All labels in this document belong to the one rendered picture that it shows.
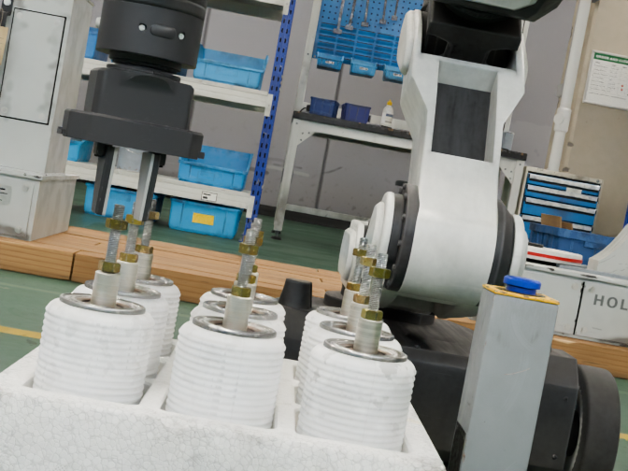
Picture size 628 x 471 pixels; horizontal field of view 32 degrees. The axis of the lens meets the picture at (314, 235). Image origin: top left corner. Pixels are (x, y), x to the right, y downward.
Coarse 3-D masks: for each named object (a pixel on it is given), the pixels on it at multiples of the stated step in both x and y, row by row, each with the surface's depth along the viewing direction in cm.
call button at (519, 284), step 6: (510, 276) 116; (504, 282) 116; (510, 282) 114; (516, 282) 114; (522, 282) 114; (528, 282) 114; (534, 282) 114; (540, 282) 115; (510, 288) 115; (516, 288) 114; (522, 288) 114; (528, 288) 114; (534, 288) 114; (540, 288) 115; (534, 294) 115
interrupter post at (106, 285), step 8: (96, 272) 95; (104, 272) 95; (96, 280) 95; (104, 280) 94; (112, 280) 95; (96, 288) 95; (104, 288) 94; (112, 288) 95; (96, 296) 94; (104, 296) 94; (112, 296) 95; (96, 304) 94; (104, 304) 94; (112, 304) 95
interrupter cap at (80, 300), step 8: (64, 296) 95; (72, 296) 95; (80, 296) 97; (88, 296) 97; (72, 304) 92; (80, 304) 92; (88, 304) 93; (120, 304) 97; (128, 304) 97; (136, 304) 98; (104, 312) 92; (112, 312) 92; (120, 312) 92; (128, 312) 93; (136, 312) 94; (144, 312) 95
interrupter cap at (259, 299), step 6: (216, 288) 121; (222, 288) 122; (228, 288) 123; (216, 294) 117; (222, 294) 117; (258, 294) 123; (258, 300) 116; (264, 300) 118; (270, 300) 120; (276, 300) 119
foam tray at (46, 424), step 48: (0, 384) 90; (144, 384) 101; (288, 384) 112; (0, 432) 88; (48, 432) 88; (96, 432) 88; (144, 432) 89; (192, 432) 89; (240, 432) 89; (288, 432) 92
